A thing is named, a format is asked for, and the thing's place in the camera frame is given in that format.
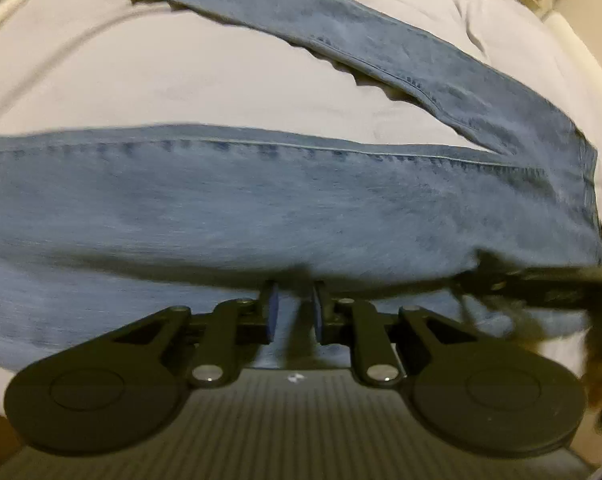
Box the blue denim jeans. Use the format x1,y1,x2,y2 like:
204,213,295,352
0,0,602,372

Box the white duvet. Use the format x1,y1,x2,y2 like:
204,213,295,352
0,0,602,421

